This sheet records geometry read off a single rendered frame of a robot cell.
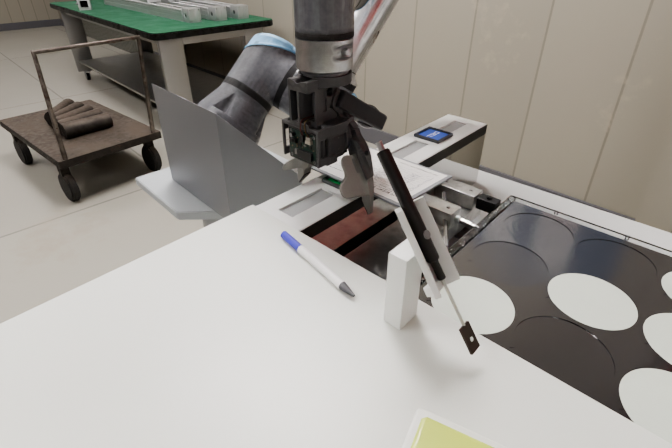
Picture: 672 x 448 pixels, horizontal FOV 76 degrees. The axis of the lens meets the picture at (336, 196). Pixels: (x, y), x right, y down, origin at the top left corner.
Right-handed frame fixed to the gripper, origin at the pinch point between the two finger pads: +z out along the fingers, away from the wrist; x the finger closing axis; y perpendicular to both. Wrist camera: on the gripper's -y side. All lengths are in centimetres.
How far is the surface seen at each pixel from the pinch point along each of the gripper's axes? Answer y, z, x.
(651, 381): 0.2, 4.5, 44.3
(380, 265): 2.4, 6.4, 11.2
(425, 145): -24.3, -1.2, 0.9
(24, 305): 36, 94, -144
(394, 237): -4.7, 6.4, 8.5
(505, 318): 2.0, 4.4, 29.7
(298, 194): 5.6, -1.6, -2.6
